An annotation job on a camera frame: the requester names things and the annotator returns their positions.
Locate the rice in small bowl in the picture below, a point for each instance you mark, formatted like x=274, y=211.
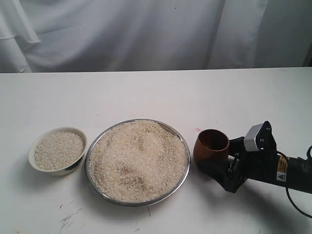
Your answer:
x=58, y=150

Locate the small white ceramic bowl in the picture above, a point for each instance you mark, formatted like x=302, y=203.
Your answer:
x=65, y=170

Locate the white backdrop curtain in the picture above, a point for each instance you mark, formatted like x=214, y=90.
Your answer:
x=145, y=35

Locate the rice heap on plate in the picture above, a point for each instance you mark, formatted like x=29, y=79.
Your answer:
x=137, y=161

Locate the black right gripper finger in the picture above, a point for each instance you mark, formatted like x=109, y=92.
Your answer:
x=236, y=146
x=217, y=170

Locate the brown wooden cup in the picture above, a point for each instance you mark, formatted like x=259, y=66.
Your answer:
x=212, y=145

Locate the large steel plate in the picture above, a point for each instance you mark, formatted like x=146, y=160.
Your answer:
x=185, y=170

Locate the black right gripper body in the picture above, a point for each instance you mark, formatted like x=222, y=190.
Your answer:
x=260, y=166

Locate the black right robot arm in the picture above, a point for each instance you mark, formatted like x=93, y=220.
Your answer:
x=230, y=162

